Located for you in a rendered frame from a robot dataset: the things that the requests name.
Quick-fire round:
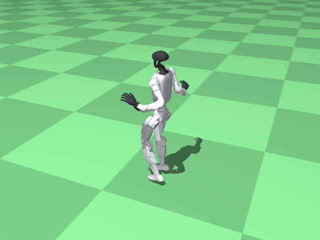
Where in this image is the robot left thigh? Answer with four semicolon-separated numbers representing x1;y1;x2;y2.
141;115;160;151

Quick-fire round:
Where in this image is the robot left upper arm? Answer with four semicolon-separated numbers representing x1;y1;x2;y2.
148;76;165;109

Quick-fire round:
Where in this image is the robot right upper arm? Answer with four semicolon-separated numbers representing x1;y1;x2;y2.
168;67;182;94

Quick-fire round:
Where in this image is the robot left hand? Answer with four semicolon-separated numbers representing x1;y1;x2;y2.
121;93;140;111

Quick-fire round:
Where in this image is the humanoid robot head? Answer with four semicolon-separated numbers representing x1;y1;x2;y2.
152;50;169;76

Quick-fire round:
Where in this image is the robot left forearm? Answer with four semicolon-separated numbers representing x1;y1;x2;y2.
137;100;163;113

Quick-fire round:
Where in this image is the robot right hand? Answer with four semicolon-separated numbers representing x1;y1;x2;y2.
180;80;189;90

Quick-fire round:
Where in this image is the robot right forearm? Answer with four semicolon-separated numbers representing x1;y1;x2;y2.
178;85;187;96

